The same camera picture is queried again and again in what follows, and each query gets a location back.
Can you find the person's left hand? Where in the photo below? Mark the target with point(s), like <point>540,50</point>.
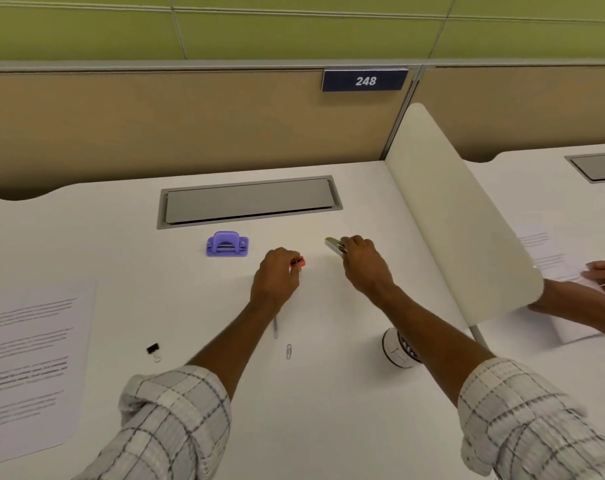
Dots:
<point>273,279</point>

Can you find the person's right hand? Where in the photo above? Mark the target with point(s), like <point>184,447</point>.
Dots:
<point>366,264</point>

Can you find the person's left fingers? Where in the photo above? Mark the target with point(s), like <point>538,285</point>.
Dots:
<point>286,256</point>

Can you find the person's right fingers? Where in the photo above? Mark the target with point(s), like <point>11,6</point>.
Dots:
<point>358,242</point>

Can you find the small red sharpener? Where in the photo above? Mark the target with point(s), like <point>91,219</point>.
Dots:
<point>299,263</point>

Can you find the small silver stapler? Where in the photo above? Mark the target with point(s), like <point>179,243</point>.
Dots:
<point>334,246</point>

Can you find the another person's forearm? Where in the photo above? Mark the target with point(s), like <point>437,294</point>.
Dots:
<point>575,302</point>

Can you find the person's right forearm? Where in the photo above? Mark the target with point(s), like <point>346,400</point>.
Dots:
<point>427,334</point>

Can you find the person's left forearm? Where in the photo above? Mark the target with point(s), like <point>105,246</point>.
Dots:
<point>235,339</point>

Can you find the purple hole punch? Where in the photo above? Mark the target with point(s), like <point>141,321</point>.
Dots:
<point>227,245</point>

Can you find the light purple pen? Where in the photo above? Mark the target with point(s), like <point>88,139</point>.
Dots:
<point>276,328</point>

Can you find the white desk divider panel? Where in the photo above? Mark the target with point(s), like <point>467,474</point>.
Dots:
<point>457,214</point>

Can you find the white tape roll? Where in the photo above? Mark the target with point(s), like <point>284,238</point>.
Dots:
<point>395,348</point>

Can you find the black binder clip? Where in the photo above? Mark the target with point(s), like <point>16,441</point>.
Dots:
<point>154,350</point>

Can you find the blue number sign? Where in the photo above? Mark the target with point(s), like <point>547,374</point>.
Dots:
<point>365,80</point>

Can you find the beige partition panel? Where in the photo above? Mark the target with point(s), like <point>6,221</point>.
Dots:
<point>522,112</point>
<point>182,129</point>

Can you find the printed paper sheet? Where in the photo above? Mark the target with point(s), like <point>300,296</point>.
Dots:
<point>30,367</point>
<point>550,264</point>

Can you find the checked shirt sleeve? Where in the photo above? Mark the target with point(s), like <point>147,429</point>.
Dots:
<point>167,427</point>
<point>527,424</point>

